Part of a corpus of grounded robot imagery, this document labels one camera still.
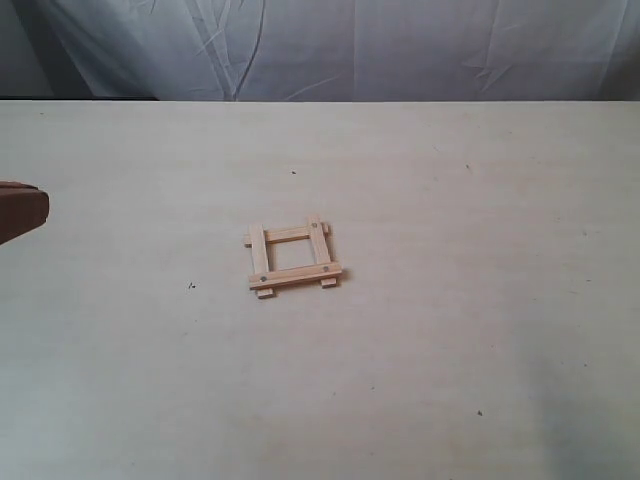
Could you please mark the wood stick two holes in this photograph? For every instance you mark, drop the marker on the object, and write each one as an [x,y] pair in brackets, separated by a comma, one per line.
[318,241]

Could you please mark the wood stick with magnets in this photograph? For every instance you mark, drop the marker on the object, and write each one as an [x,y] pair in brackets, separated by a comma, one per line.
[294,276]

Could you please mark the plain light wood stick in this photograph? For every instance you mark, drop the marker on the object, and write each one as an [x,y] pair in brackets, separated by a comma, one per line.
[259,249]

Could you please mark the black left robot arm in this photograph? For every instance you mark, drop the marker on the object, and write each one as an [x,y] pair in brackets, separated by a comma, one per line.
[23,208]

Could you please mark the wood stick end piece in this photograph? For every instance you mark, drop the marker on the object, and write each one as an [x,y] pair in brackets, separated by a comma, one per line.
[282,235]

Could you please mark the white backdrop cloth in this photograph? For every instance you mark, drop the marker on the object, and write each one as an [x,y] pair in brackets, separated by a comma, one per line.
[369,51]

